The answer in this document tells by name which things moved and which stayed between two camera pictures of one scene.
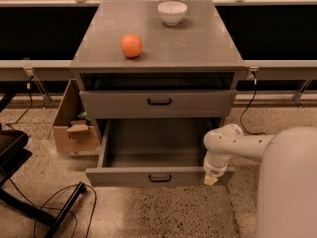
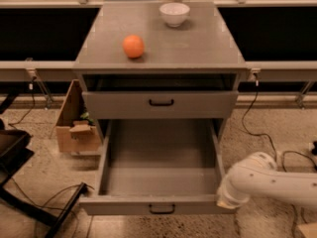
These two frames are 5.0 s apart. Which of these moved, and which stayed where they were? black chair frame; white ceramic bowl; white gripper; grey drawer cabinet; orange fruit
Moved: white gripper
Stayed: white ceramic bowl; grey drawer cabinet; orange fruit; black chair frame
